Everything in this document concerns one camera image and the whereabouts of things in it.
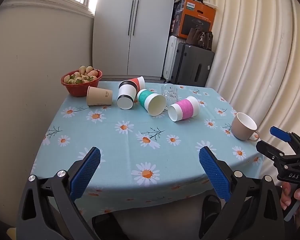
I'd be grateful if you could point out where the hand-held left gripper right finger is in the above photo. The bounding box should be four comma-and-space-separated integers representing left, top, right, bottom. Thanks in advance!
199, 146, 285, 240

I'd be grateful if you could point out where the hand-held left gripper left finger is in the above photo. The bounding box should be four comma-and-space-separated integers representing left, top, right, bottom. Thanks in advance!
16, 147, 102, 240

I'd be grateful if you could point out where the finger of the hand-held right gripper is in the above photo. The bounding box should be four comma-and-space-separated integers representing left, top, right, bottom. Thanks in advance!
270, 126, 300, 156
256, 140, 300, 166

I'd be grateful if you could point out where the pink and white paper cup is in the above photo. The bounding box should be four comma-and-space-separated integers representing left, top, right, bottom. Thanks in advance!
168, 96, 200, 122

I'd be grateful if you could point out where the brown paper cup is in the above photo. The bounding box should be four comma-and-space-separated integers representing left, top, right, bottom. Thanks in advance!
87, 86, 113, 106

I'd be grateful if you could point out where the black and white paper cup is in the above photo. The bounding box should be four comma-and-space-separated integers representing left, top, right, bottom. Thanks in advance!
117, 80, 138, 110

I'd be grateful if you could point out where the green and white paper cup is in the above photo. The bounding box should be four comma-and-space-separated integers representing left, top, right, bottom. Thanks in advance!
136, 89, 167, 117

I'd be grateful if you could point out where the red and white paper cup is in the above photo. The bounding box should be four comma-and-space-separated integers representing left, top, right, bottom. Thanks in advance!
130, 76, 146, 91

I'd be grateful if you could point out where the beige ceramic mug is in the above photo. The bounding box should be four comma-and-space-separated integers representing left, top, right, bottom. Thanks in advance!
231, 112, 260, 142

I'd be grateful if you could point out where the blue daisy print tablecloth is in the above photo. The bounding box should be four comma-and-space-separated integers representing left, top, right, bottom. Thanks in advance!
30, 80, 264, 220

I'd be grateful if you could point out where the cream curtain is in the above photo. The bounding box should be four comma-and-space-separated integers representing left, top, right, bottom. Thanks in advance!
204, 0, 300, 180

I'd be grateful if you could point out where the red plastic bowl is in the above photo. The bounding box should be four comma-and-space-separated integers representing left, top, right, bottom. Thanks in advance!
61, 69, 103, 97

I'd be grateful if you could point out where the clear glass mug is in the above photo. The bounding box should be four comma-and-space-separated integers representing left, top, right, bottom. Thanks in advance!
161, 84, 178, 110

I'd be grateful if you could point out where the pile of pale strawberries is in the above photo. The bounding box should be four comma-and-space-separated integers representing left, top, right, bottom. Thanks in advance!
64, 65, 99, 85

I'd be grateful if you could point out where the dark grey suitcase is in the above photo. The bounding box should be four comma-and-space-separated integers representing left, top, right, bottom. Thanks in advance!
175, 42, 215, 87

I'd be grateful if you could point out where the white ribbed suitcase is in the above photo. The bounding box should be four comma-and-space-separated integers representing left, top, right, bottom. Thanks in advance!
162, 35, 181, 84

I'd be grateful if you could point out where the brown leather handbag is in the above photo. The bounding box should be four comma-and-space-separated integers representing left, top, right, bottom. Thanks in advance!
186, 27, 214, 51

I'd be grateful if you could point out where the orange cardboard box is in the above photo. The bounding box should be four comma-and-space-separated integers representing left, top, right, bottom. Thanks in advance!
169, 0, 216, 39

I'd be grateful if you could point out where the white two-door cabinet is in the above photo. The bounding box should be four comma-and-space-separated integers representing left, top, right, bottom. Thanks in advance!
92, 0, 178, 78

